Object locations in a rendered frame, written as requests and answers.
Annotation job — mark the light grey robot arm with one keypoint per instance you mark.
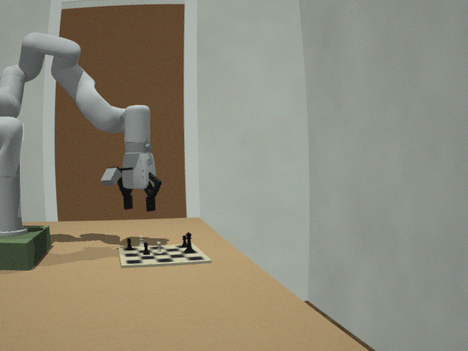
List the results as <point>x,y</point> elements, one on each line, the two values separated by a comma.
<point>134,121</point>

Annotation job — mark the black and cream chessboard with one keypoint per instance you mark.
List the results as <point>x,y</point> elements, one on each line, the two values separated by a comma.
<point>172,255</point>

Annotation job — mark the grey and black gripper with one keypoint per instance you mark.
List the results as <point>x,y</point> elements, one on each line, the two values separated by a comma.
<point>141,177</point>

